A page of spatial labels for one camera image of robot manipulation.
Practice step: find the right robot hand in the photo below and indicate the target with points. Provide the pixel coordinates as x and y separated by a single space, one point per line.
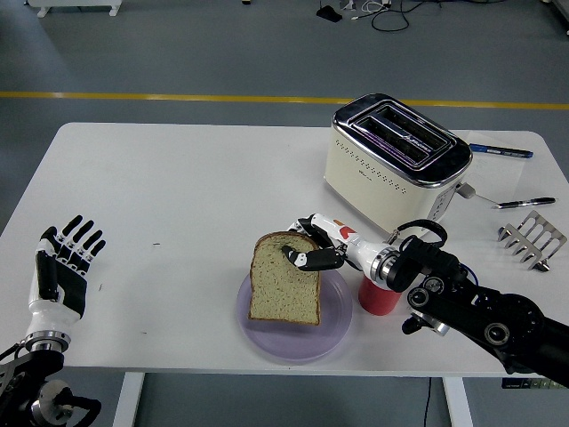
360 251

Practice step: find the bread slice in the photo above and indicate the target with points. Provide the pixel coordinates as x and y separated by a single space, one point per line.
280 289

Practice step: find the white furniture base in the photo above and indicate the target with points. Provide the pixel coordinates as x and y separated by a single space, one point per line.
75 4

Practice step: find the red enamel mug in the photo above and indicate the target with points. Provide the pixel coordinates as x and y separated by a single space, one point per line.
378 300

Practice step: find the cream and chrome toaster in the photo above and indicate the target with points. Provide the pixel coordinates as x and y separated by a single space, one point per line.
378 195

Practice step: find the yellow floor tape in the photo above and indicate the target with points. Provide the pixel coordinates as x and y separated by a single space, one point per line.
133 96

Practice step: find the black ballpoint pen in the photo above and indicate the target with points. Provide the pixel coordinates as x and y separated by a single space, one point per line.
524 203

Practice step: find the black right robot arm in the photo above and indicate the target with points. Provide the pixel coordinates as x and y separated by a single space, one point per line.
489 316

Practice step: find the black foot pedal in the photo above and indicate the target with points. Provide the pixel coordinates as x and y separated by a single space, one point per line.
329 13

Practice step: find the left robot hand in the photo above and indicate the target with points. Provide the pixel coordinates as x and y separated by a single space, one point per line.
49 316

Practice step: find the blue marker pen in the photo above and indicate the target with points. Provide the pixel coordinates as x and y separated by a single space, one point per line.
498 150

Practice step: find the purple plastic plate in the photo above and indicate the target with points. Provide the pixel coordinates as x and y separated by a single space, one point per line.
302 342

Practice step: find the silver toast rack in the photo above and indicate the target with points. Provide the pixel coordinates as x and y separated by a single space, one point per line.
529 242

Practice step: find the white table leg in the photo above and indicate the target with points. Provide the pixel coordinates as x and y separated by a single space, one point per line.
129 400
458 400

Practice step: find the black table control panel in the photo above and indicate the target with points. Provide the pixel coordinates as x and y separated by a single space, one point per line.
515 384

